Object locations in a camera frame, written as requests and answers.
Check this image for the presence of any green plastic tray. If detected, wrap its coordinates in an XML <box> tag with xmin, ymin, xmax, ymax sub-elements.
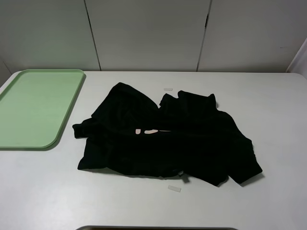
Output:
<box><xmin>0</xmin><ymin>69</ymin><xmax>85</xmax><ymax>150</ymax></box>

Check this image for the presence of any clear tape piece near front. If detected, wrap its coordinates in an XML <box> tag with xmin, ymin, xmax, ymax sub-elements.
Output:
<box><xmin>168</xmin><ymin>185</ymin><xmax>181</xmax><ymax>193</ymax></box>

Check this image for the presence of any black short sleeve shirt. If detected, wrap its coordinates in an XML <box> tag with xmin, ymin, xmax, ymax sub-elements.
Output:
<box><xmin>73</xmin><ymin>82</ymin><xmax>262</xmax><ymax>186</ymax></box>

